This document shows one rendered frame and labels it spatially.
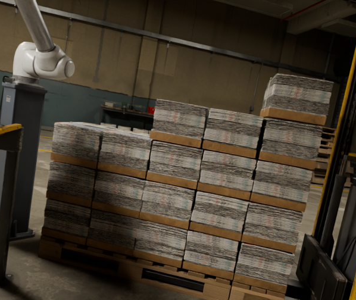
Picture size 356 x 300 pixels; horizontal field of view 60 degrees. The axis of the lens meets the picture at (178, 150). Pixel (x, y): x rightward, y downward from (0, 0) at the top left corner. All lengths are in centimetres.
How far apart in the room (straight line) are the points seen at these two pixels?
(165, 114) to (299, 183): 79
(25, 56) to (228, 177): 142
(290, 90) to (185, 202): 81
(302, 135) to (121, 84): 711
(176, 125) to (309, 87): 71
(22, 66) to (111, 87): 637
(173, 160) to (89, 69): 696
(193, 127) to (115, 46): 703
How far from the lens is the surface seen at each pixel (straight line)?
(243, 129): 166
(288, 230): 178
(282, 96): 170
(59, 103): 853
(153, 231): 181
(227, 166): 168
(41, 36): 199
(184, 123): 168
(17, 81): 217
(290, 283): 224
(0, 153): 229
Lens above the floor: 99
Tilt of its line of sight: 6 degrees down
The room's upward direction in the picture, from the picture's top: 10 degrees clockwise
